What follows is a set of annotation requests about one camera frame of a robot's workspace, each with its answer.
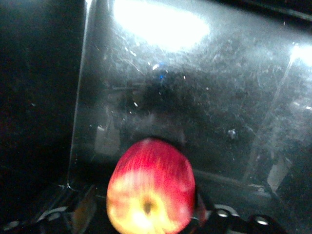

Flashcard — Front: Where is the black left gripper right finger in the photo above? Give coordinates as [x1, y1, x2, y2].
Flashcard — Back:
[196, 195, 289, 234]

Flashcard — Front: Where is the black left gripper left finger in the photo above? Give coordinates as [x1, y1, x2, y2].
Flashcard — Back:
[36, 184, 98, 234]

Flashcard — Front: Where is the red yellow apple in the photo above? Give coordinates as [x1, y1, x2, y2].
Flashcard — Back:
[106, 137, 197, 234]

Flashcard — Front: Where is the black plastic box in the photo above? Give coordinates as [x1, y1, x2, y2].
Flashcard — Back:
[0, 0, 312, 234]

